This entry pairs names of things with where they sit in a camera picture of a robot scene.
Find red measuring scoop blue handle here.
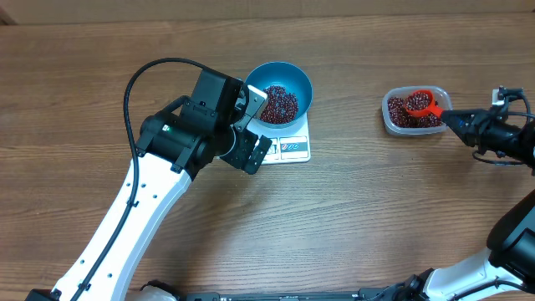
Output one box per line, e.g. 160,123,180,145
404,89,444,118

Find red azuki beans in container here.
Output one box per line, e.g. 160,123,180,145
387,97,442,128

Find white digital kitchen scale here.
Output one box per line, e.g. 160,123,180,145
247,114,311,165

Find blue metal bowl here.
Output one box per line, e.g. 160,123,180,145
246,61,313,125

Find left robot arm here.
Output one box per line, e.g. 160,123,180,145
27,69,272,300

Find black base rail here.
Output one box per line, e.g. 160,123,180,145
137,276,419,301

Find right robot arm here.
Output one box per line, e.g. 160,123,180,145
361,112,534,287

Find red beans in bowl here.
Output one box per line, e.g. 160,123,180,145
260,85,298,125

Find clear plastic container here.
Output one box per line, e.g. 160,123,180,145
381,85,453,136

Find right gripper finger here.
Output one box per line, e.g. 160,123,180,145
443,119,479,146
441,109,489,125

